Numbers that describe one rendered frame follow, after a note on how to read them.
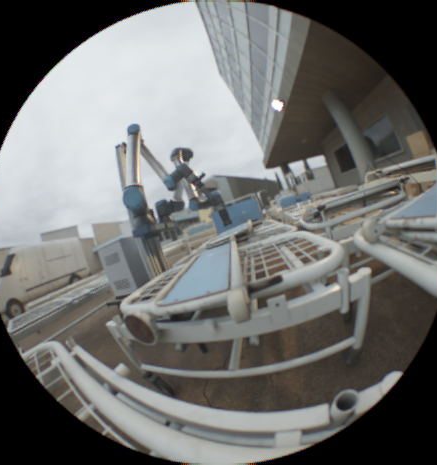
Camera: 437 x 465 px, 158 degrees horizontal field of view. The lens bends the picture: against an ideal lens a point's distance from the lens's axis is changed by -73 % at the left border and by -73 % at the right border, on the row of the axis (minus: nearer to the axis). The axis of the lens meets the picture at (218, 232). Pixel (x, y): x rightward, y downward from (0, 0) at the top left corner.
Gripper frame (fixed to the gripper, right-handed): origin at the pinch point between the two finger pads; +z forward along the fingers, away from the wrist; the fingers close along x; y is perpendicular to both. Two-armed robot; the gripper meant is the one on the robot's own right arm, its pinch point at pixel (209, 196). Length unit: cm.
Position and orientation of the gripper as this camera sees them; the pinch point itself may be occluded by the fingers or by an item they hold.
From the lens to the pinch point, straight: 120.7
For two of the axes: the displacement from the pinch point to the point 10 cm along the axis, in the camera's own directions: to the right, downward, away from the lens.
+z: 6.7, 7.2, 1.8
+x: 1.1, 1.4, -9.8
